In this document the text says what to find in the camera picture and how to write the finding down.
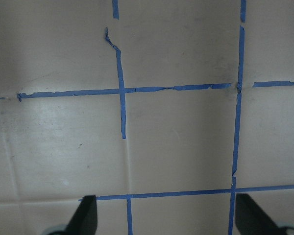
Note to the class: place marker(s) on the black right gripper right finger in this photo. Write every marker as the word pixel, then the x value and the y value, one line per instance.
pixel 250 219

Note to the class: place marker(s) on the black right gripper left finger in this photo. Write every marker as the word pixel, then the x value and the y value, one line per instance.
pixel 85 219

